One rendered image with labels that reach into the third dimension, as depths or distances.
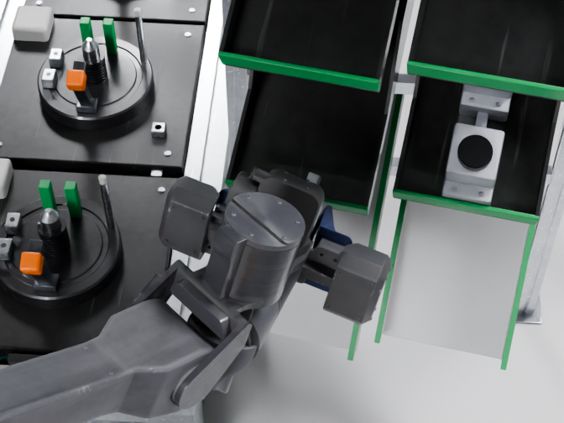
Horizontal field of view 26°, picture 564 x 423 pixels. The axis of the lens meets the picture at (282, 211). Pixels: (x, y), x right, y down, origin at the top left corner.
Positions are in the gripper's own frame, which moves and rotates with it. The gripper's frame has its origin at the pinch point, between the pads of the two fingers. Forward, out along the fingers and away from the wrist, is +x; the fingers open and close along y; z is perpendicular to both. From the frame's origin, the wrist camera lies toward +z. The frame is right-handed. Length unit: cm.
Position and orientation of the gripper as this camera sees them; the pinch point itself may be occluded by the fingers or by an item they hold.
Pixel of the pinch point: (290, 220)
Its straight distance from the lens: 102.8
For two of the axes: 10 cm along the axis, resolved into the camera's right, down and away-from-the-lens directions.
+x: 3.0, -5.0, 8.1
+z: 2.3, -7.9, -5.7
